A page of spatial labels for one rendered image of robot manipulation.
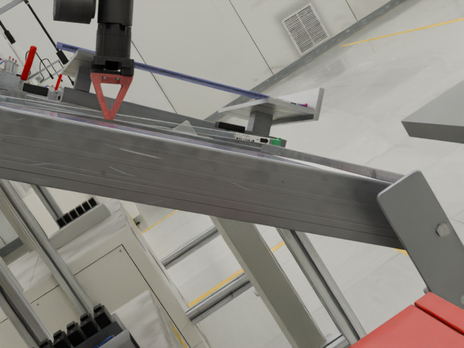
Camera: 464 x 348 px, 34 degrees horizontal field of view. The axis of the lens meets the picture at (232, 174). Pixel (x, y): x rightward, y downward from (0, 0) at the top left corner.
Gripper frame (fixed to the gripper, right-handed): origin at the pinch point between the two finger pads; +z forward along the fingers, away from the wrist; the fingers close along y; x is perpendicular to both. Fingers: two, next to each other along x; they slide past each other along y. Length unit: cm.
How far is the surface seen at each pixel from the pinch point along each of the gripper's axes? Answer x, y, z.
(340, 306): 47, -11, 34
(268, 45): 207, -748, -80
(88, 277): 0, -85, 47
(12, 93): -16.1, -5.4, -2.3
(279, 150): 28.1, 5.1, 3.9
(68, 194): -8, -440, 67
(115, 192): -1, 60, 6
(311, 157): 28.0, 23.4, 3.6
